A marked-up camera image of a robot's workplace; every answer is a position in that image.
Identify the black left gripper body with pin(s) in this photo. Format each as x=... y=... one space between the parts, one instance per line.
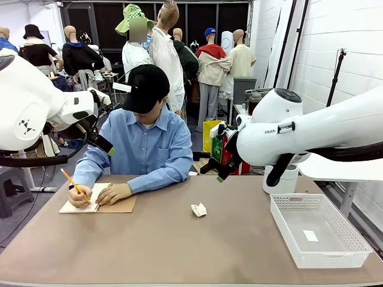
x=101 y=143

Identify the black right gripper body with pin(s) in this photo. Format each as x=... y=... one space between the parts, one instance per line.
x=233 y=152

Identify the white paper ball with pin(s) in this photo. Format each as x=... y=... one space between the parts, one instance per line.
x=199 y=209

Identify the yellow pencil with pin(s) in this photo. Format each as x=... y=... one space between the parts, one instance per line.
x=70 y=178

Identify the spiral notebook kraft cover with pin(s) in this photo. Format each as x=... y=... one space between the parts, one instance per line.
x=125 y=206

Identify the person's left forearm blue sleeve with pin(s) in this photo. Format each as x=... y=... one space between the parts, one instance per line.
x=161 y=179

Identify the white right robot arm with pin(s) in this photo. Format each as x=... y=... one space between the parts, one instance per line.
x=329 y=128

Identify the person's right forearm blue sleeve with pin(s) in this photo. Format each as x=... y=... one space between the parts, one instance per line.
x=89 y=163

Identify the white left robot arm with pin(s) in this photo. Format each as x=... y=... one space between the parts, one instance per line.
x=27 y=98

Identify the person's left hand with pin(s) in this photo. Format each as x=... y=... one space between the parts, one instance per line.
x=116 y=191

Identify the person's right hand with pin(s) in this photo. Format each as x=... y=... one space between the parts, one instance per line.
x=78 y=197

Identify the red bag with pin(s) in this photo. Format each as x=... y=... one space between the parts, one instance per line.
x=242 y=169

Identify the green bag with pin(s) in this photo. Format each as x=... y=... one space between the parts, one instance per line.
x=217 y=149

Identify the black floor stand base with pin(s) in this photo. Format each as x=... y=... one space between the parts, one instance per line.
x=209 y=166

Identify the yellow bag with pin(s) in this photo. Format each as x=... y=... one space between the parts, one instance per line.
x=208 y=137

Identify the person torso blue shirt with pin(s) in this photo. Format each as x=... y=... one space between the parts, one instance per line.
x=143 y=143

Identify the glass jar dark liquid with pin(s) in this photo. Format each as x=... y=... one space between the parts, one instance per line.
x=253 y=106

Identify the white rectangular block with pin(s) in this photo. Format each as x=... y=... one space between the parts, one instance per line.
x=121 y=86

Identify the white round lidded bin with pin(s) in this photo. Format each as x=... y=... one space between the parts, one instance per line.
x=287 y=182

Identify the grey cabinet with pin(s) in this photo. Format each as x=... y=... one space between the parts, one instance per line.
x=243 y=89

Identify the black baseball cap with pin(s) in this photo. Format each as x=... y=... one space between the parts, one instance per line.
x=146 y=86

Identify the white desk leg foot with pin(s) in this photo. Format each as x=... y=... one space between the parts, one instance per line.
x=27 y=173

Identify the mannequin blue cap red jacket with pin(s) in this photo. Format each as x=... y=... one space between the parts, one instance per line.
x=212 y=65

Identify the mannequin in black jacket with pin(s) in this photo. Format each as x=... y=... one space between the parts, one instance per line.
x=77 y=56

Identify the figure green checked hat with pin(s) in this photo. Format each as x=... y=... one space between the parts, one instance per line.
x=134 y=56

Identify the mannequin in cream shirt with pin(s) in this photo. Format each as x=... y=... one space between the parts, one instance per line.
x=242 y=59

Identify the grey step stool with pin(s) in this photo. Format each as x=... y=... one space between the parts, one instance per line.
x=15 y=179

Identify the mannequin dark green hoodie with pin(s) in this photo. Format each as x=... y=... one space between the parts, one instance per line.
x=188 y=59

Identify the white side table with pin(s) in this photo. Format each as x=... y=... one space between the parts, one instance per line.
x=335 y=172

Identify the white rectangular paper slip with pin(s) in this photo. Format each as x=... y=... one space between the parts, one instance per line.
x=310 y=235

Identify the tall mannequin white shirt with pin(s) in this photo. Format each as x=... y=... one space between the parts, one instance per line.
x=166 y=59

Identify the mannequin black hat black top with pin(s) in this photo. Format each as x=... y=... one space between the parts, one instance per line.
x=36 y=53

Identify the white oval device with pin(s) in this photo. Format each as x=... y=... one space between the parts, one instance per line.
x=227 y=40

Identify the black tripod stand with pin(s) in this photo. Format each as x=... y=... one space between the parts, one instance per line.
x=336 y=77

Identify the mannequin in blue shirt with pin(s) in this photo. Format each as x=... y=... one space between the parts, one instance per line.
x=6 y=45

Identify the white perforated plastic basket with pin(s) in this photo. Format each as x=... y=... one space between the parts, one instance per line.
x=356 y=239

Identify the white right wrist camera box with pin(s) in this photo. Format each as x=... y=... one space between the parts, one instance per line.
x=217 y=130

